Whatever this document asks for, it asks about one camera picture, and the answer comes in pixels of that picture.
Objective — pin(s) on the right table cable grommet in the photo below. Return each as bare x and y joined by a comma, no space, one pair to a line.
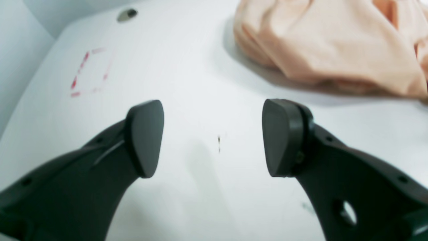
126,15

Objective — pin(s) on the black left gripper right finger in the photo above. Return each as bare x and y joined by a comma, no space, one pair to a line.
356,197

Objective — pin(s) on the peach T-shirt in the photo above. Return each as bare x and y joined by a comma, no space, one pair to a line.
359,46

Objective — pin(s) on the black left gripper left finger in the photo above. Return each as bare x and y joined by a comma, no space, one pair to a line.
74,197

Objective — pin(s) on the red tape rectangle marking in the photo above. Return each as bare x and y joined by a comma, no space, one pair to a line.
93,72

